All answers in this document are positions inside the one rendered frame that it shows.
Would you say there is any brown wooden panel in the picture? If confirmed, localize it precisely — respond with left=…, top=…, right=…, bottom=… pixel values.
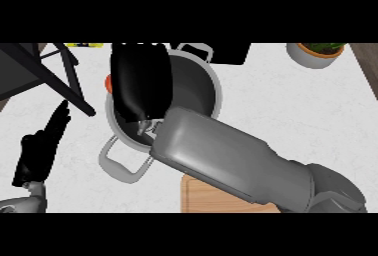
left=348, top=42, right=378, bottom=102

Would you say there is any grey metal pot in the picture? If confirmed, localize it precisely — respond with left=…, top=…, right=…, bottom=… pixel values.
left=97, top=42, right=224, bottom=185

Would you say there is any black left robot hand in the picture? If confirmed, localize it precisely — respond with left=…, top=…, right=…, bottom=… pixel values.
left=10, top=99, right=74, bottom=188

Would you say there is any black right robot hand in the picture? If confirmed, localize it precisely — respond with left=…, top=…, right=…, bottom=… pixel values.
left=109, top=42, right=174, bottom=137

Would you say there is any yellow object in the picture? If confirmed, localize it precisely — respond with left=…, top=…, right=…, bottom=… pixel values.
left=65, top=42, right=105, bottom=49

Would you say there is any wooden cutting board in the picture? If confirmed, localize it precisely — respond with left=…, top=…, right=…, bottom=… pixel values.
left=180, top=174, right=282, bottom=214

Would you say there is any green plant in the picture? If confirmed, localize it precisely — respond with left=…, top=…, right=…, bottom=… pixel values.
left=306, top=42, right=348, bottom=55

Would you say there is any white plant pot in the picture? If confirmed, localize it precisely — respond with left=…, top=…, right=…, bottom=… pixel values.
left=285, top=42, right=348, bottom=70

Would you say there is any orange squash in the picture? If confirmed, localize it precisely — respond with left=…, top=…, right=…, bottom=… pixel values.
left=103, top=74, right=114, bottom=95

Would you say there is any black metal rack frame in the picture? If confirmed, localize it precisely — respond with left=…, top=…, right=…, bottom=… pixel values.
left=0, top=42, right=97, bottom=118

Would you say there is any black appliance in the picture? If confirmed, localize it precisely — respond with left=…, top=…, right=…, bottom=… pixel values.
left=168, top=42, right=252, bottom=66

